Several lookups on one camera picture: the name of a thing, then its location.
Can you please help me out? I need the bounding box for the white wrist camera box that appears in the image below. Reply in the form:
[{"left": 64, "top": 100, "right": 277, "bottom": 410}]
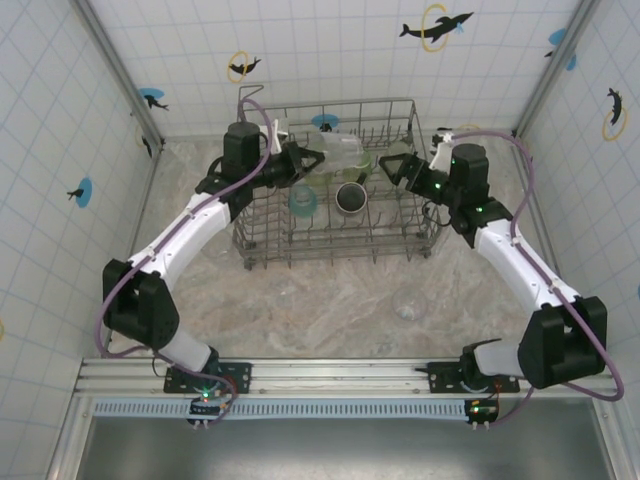
[
  {"left": 269, "top": 118, "right": 291, "bottom": 155},
  {"left": 429, "top": 127, "right": 460, "bottom": 172}
]

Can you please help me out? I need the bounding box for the black mug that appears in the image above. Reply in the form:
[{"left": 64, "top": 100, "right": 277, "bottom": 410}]
[{"left": 334, "top": 174, "right": 371, "bottom": 217}]

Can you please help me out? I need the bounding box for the black controller board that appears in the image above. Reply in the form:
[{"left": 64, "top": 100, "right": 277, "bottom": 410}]
[
  {"left": 464, "top": 398, "right": 499, "bottom": 432},
  {"left": 187, "top": 385, "right": 236, "bottom": 430}
]

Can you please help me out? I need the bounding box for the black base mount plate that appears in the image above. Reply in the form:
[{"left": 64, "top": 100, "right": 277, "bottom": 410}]
[
  {"left": 415, "top": 360, "right": 521, "bottom": 395},
  {"left": 163, "top": 360, "right": 253, "bottom": 395}
]

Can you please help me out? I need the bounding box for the brushed metal panel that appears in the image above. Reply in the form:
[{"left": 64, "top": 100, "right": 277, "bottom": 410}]
[{"left": 47, "top": 417, "right": 621, "bottom": 480}]

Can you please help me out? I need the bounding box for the blue circle fish sticker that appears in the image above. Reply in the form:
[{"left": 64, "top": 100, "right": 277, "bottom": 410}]
[
  {"left": 543, "top": 28, "right": 579, "bottom": 71},
  {"left": 310, "top": 113, "right": 341, "bottom": 135},
  {"left": 137, "top": 87, "right": 170, "bottom": 112},
  {"left": 66, "top": 177, "right": 95, "bottom": 209}
]

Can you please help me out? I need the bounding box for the aluminium edge bar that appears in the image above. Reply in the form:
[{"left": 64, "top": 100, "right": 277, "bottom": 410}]
[
  {"left": 101, "top": 142, "right": 166, "bottom": 359},
  {"left": 513, "top": 139, "right": 571, "bottom": 301}
]

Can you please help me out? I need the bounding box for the light blue slotted cable duct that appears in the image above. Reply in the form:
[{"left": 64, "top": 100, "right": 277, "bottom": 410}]
[{"left": 92, "top": 398, "right": 475, "bottom": 420}]

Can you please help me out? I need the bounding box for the clear glass tumbler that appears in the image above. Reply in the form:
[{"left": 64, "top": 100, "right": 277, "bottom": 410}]
[
  {"left": 391, "top": 287, "right": 430, "bottom": 321},
  {"left": 319, "top": 130, "right": 374, "bottom": 174}
]

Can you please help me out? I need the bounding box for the aluminium mounting rail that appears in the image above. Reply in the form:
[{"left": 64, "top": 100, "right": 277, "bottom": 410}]
[{"left": 73, "top": 356, "right": 621, "bottom": 400}]

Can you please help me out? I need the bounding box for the large dolphin yellow ring sticker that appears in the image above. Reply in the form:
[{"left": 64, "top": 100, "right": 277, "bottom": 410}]
[{"left": 398, "top": 3, "right": 475, "bottom": 54}]

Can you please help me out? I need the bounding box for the purple cable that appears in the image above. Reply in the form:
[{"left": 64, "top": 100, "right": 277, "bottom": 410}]
[
  {"left": 449, "top": 129, "right": 626, "bottom": 427},
  {"left": 94, "top": 97, "right": 276, "bottom": 425}
]

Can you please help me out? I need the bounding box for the pale tinted clear cup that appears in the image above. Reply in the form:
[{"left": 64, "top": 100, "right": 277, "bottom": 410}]
[{"left": 384, "top": 139, "right": 414, "bottom": 164}]

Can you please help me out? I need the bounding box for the aluminium frame post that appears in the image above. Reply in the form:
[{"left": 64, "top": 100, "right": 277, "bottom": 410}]
[
  {"left": 73, "top": 0, "right": 166, "bottom": 151},
  {"left": 512, "top": 0, "right": 604, "bottom": 146}
]

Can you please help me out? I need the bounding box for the teal translucent cup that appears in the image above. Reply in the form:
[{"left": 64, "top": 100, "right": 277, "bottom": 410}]
[{"left": 288, "top": 184, "right": 320, "bottom": 220}]

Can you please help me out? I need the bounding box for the grey wire dish rack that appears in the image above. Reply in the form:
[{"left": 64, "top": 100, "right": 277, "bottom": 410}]
[{"left": 232, "top": 84, "right": 444, "bottom": 272}]

